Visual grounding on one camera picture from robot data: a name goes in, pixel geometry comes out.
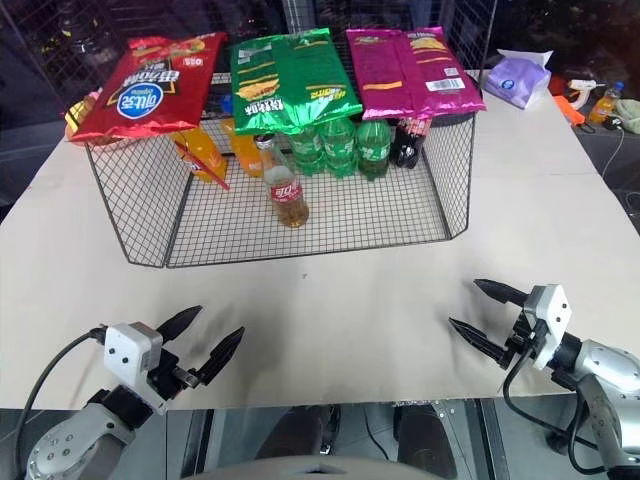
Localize magenta chips bag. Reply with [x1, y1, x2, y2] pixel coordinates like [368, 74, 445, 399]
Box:
[345, 26, 488, 122]

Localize beige table cover sheet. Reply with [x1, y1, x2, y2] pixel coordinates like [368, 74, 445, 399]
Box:
[0, 68, 640, 412]

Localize yellow snack bag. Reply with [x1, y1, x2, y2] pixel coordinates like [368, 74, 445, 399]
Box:
[63, 91, 102, 147]

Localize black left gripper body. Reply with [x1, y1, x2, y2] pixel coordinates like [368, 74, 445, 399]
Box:
[147, 343, 202, 402]

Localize green soda plastic bottle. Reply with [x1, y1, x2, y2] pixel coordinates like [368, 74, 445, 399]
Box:
[355, 118, 393, 182]
[291, 124, 327, 177]
[321, 116, 359, 178]

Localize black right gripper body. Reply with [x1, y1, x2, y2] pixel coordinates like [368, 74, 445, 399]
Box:
[504, 302, 549, 362]

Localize white glue gun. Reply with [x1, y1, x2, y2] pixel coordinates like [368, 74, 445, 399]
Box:
[566, 78, 609, 109]

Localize black wire mesh rack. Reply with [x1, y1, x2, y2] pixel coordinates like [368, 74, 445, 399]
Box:
[83, 69, 477, 270]

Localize green chips bag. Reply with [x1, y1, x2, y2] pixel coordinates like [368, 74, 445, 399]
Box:
[228, 26, 365, 137]

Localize pale green cloth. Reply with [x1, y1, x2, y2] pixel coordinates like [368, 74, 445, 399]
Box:
[611, 98, 640, 136]

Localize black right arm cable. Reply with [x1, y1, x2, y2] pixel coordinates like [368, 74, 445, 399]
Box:
[501, 319, 609, 464]

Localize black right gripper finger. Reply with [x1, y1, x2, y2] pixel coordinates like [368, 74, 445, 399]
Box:
[473, 279, 529, 307]
[447, 317, 512, 371]

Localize small orange drink bottle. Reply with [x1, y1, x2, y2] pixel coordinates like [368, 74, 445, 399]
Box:
[587, 81, 627, 127]

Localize orange flat tool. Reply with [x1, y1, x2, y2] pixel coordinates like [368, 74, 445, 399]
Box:
[552, 94, 585, 127]

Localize dark cola plastic bottle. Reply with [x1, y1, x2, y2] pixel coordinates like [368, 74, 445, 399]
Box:
[394, 115, 433, 171]

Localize purple tissue pack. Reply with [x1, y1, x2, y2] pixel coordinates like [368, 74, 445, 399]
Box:
[485, 48, 556, 111]

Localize dark rounded shape under table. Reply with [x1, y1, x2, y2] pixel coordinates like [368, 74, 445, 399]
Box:
[392, 398, 459, 479]

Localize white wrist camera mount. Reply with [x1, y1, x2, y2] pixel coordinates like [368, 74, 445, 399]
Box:
[521, 283, 574, 372]
[103, 322, 169, 416]

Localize thin white cable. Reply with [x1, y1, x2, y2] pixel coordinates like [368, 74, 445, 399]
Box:
[601, 119, 627, 182]

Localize orange soda plastic bottle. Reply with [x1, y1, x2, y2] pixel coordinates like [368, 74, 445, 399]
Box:
[173, 128, 232, 192]
[222, 118, 265, 179]

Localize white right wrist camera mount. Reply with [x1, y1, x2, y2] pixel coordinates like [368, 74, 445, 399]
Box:
[521, 283, 574, 372]

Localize glass cola bottle red label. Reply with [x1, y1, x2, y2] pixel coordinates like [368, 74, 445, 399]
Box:
[254, 133, 311, 230]

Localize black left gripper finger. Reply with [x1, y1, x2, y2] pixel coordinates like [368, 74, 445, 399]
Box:
[191, 326, 246, 387]
[155, 305, 204, 346]

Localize red chips bag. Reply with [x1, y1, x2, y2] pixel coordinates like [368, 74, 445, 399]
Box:
[65, 31, 229, 147]

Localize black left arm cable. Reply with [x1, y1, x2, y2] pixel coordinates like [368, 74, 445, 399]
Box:
[10, 325, 108, 446]

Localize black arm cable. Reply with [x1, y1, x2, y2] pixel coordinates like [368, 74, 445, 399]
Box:
[10, 325, 108, 446]
[501, 319, 609, 464]

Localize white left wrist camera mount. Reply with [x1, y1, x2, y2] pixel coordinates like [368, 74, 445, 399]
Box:
[103, 322, 169, 416]

